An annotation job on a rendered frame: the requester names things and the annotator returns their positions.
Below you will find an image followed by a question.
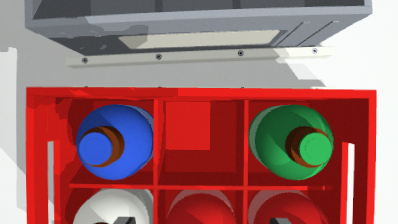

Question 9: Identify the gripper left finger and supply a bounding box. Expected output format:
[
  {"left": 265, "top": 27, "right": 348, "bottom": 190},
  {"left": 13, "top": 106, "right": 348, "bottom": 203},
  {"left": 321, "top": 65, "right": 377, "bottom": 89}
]
[{"left": 113, "top": 216, "right": 136, "bottom": 224}]

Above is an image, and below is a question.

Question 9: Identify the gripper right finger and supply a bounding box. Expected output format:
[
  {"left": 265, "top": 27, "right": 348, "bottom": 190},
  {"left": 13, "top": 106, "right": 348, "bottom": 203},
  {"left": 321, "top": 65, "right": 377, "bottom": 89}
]
[{"left": 269, "top": 218, "right": 292, "bottom": 224}]

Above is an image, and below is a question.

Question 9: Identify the blue bottle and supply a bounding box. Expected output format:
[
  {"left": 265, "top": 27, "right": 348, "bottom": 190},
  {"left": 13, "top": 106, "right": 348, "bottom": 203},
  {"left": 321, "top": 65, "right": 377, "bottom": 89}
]
[{"left": 76, "top": 104, "right": 154, "bottom": 180}]

